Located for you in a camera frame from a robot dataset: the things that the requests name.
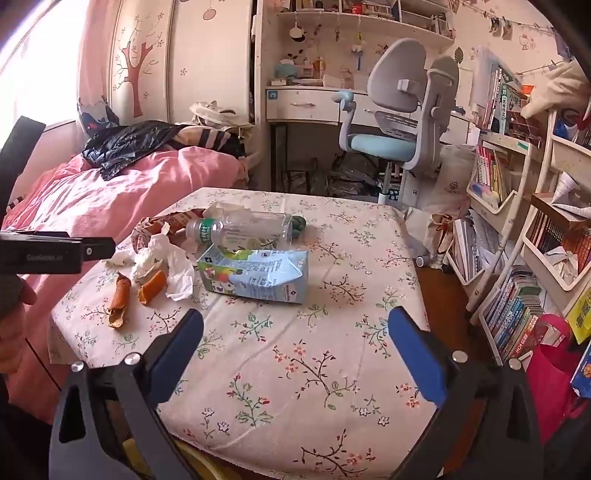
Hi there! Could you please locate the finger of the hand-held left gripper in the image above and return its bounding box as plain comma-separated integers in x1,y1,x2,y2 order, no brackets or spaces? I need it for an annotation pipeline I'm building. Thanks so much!
69,235,116,262

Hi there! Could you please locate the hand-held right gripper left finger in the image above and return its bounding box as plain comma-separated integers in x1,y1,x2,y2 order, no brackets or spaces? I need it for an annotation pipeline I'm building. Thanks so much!
48,308,206,480

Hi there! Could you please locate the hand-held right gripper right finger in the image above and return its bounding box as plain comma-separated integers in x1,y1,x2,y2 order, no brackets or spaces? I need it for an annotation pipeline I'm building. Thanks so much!
387,306,543,480

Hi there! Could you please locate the small white tissue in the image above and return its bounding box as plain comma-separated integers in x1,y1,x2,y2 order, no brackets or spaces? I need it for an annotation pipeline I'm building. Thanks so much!
104,249,136,268

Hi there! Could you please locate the large white tissue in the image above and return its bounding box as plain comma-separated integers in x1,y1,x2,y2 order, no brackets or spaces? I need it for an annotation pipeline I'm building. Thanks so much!
131,233,197,302

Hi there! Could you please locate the short orange peel piece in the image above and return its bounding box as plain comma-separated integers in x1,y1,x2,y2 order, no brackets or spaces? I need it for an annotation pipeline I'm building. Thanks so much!
139,270,168,306

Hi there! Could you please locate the red snack bag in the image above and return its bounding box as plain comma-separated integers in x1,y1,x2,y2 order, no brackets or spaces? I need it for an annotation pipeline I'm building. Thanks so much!
130,209,206,252

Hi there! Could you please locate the blue milk carton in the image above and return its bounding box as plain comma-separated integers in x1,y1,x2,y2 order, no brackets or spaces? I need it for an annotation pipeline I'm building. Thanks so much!
197,244,309,304

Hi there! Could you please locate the clear plastic bottle green label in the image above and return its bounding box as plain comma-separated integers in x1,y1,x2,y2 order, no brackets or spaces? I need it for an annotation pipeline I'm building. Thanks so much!
185,210,294,252

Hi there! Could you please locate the person's left hand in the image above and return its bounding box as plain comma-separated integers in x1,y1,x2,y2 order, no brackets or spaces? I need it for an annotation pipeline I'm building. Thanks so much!
0,277,38,384

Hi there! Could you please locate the pink blanket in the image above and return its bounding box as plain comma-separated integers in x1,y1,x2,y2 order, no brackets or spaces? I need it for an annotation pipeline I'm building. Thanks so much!
0,145,250,425

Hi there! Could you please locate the black puffer jacket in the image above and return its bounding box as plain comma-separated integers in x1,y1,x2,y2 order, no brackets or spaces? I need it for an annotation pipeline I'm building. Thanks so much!
83,121,195,181

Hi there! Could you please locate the row of colourful floor books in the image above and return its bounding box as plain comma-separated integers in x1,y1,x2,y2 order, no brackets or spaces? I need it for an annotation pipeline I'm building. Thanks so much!
482,268,555,365

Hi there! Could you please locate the floral tablecloth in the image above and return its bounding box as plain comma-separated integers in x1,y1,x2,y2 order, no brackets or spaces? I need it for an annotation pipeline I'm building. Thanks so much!
48,187,432,480

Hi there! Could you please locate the stack of papers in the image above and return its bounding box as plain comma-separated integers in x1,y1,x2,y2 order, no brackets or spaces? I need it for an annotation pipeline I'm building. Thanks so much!
450,217,495,282

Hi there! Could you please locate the beige striped cloth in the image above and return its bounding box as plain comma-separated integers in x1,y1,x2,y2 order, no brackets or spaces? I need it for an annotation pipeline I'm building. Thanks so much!
173,124,245,160

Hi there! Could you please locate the blue box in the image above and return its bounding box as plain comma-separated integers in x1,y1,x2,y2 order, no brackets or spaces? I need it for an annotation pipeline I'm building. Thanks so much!
570,344,591,398

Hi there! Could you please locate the yellow box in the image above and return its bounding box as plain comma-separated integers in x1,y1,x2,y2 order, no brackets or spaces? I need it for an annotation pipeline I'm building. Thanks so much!
566,288,591,344

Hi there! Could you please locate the white bag with tree print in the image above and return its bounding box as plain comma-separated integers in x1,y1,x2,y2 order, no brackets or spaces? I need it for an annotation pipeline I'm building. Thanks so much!
434,145,476,217

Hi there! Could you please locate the canvas tote bag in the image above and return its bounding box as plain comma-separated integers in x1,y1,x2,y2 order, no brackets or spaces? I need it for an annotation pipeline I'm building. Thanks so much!
190,100,254,130

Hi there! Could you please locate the row of dark books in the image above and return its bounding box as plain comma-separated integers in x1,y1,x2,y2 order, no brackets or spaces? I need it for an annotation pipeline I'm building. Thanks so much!
529,212,591,259

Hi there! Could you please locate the white tiered book rack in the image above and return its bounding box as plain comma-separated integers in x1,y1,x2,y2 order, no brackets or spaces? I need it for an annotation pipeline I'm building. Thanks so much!
464,129,548,315
480,108,591,365

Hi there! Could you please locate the pile of plastic bags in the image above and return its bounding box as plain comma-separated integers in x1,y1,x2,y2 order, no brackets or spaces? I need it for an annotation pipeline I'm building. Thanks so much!
283,154,386,199

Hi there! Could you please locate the pink curtain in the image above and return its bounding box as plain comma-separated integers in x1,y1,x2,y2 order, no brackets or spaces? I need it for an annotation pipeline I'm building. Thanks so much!
76,0,121,134

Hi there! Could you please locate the row of thin colourful books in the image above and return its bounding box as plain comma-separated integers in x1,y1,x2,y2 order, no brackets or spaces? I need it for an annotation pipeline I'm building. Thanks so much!
475,145,509,204

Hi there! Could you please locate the window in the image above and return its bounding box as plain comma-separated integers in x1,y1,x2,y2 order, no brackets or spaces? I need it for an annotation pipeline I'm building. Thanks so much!
0,0,88,130

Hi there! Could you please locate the white wardrobe with tree print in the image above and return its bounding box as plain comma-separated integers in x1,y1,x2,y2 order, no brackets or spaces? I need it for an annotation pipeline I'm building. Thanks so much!
108,0,254,127

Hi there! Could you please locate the white desk with drawers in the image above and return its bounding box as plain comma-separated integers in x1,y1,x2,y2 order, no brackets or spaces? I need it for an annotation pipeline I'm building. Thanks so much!
252,0,476,185

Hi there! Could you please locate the stack of upright books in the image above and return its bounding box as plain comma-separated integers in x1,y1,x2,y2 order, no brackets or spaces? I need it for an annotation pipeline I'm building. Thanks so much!
475,46,525,137

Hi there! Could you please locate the grey and blue desk chair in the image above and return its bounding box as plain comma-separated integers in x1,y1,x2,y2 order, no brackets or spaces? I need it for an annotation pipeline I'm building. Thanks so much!
333,38,462,206

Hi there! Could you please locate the cream cloth bundle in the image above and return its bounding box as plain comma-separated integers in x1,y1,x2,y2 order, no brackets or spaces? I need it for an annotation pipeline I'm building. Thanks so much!
522,60,591,121

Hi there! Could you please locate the black cable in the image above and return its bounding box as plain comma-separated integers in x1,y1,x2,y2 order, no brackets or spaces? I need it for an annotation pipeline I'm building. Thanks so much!
25,339,63,393

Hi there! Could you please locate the hanging photo string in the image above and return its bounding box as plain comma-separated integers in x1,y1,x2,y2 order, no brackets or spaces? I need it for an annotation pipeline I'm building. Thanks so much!
457,0,578,75

